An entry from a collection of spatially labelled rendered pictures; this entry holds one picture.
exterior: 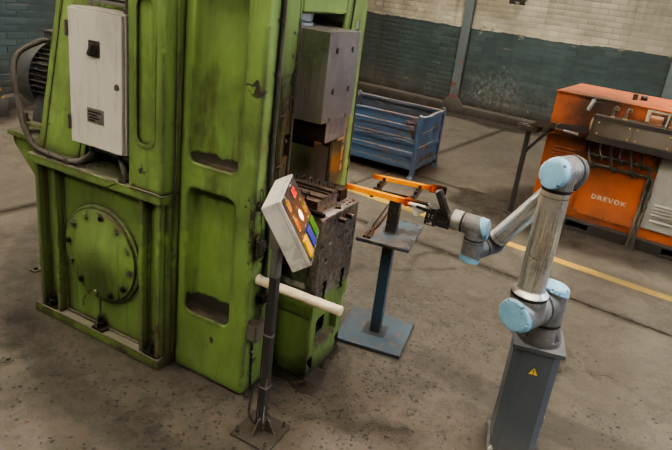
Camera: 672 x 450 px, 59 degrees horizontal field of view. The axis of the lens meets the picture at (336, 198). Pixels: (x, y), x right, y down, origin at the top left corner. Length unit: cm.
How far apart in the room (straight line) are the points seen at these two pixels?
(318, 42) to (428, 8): 845
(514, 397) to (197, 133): 185
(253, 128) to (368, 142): 430
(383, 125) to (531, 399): 433
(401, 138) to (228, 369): 407
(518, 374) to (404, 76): 889
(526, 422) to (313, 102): 172
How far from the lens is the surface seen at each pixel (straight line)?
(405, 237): 336
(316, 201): 284
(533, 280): 251
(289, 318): 313
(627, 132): 575
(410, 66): 1119
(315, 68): 266
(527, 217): 265
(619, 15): 1000
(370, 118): 672
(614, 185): 600
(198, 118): 279
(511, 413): 296
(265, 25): 248
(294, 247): 224
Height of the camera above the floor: 198
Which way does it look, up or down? 20 degrees down
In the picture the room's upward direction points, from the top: 7 degrees clockwise
